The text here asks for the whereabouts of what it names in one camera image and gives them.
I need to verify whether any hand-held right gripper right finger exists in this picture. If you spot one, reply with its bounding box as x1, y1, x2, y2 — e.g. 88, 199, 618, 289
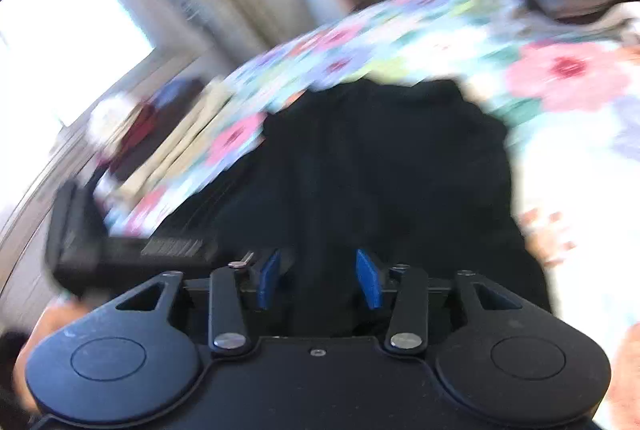
354, 249, 524, 355

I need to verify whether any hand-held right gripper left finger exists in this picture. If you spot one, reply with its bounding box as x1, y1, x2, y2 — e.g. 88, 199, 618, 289
115, 249, 282, 357

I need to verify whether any black sweater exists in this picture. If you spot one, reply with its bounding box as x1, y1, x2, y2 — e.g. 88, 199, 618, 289
162, 78, 552, 342

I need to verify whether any person's left forearm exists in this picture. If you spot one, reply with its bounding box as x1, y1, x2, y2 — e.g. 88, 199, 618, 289
12, 297, 103, 413

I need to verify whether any low pile of folded clothes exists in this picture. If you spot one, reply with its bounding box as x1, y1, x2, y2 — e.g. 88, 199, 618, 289
87, 76, 240, 213

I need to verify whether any window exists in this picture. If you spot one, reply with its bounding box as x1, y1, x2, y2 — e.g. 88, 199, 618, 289
0, 0, 157, 128

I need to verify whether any floral bedspread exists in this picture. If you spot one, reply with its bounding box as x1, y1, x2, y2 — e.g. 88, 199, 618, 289
95, 0, 640, 430

